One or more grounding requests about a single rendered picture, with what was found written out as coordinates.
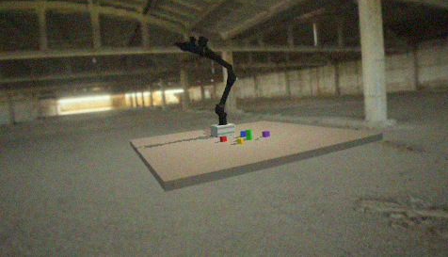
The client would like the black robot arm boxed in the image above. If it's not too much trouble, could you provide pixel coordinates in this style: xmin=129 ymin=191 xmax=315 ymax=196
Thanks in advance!
xmin=189 ymin=36 xmax=236 ymax=125

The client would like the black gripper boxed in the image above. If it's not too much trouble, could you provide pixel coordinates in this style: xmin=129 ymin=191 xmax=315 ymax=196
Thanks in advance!
xmin=175 ymin=42 xmax=197 ymax=53

